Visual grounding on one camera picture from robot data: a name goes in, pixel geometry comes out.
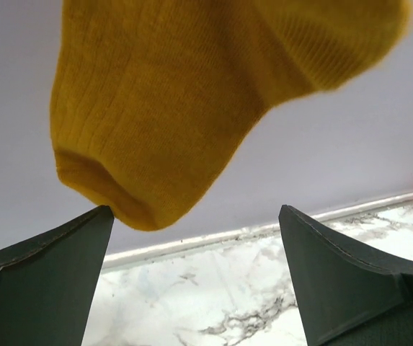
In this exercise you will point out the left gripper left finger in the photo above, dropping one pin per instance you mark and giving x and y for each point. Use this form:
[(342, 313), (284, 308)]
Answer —
[(47, 282)]

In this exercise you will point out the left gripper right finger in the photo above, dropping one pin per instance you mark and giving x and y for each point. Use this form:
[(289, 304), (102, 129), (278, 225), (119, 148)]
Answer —
[(348, 293)]

